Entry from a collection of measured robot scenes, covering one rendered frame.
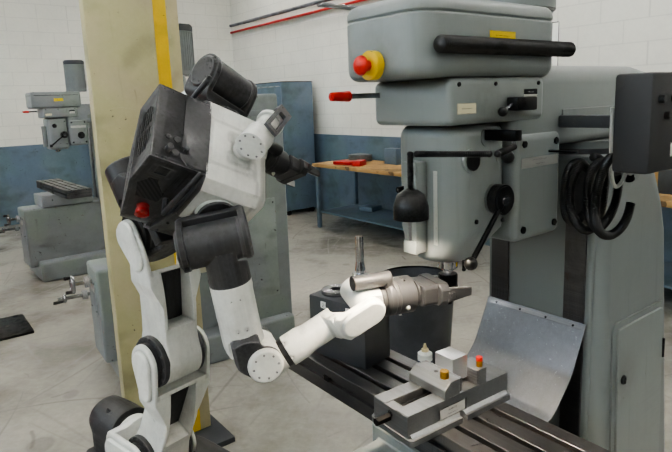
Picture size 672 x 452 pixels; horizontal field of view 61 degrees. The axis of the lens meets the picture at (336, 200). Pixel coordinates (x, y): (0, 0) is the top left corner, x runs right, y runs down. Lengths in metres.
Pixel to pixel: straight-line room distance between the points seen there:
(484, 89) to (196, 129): 0.63
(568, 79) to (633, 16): 4.27
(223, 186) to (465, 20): 0.60
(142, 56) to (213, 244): 1.73
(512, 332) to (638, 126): 0.74
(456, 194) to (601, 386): 0.75
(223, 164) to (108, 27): 1.59
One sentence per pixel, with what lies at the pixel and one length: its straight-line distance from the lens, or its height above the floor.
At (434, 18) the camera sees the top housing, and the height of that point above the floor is 1.84.
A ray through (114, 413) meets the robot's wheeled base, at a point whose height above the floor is 0.75.
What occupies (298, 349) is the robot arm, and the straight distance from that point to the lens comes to 1.31.
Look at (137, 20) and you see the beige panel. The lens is 2.82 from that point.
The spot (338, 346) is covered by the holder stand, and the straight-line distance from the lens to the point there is 1.78.
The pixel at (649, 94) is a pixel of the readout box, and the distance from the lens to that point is 1.35.
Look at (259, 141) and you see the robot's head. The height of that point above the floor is 1.61.
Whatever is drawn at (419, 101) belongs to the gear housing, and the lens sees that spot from 1.26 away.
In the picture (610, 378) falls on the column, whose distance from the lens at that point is 1.81.
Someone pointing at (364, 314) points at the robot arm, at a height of 1.22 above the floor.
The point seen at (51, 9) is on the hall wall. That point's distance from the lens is 10.27.
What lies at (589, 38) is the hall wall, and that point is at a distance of 6.00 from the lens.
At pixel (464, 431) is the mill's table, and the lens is 1.49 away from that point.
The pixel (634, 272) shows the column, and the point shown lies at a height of 1.19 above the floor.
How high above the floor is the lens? 1.69
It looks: 10 degrees down
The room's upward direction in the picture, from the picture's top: 2 degrees counter-clockwise
